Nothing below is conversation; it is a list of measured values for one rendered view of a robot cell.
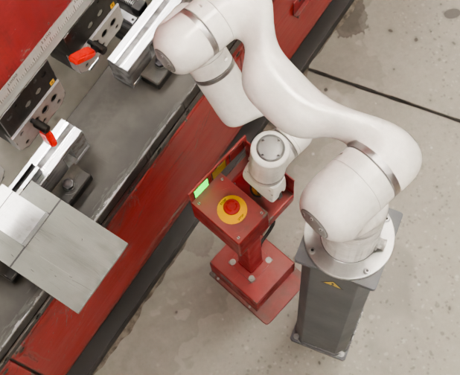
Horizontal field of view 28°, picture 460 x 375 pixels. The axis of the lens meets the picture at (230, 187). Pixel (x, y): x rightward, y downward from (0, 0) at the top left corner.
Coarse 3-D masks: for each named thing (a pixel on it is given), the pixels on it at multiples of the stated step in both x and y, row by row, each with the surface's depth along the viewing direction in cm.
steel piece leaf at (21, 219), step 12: (12, 204) 202; (24, 204) 202; (0, 216) 201; (12, 216) 201; (24, 216) 201; (36, 216) 201; (0, 228) 200; (12, 228) 200; (24, 228) 200; (36, 228) 199; (24, 240) 197
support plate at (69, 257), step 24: (24, 192) 203; (48, 192) 203; (72, 216) 201; (0, 240) 200; (48, 240) 199; (72, 240) 199; (96, 240) 199; (120, 240) 198; (24, 264) 198; (48, 264) 197; (72, 264) 197; (96, 264) 197; (48, 288) 196; (72, 288) 196; (96, 288) 196
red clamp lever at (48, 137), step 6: (36, 120) 181; (36, 126) 181; (42, 126) 181; (48, 126) 181; (42, 132) 184; (48, 132) 184; (42, 138) 187; (48, 138) 185; (54, 138) 187; (48, 144) 189; (54, 144) 189
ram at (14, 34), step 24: (0, 0) 151; (24, 0) 157; (48, 0) 164; (72, 0) 172; (0, 24) 155; (24, 24) 161; (48, 24) 169; (72, 24) 177; (0, 48) 159; (24, 48) 166; (48, 48) 174; (0, 72) 163
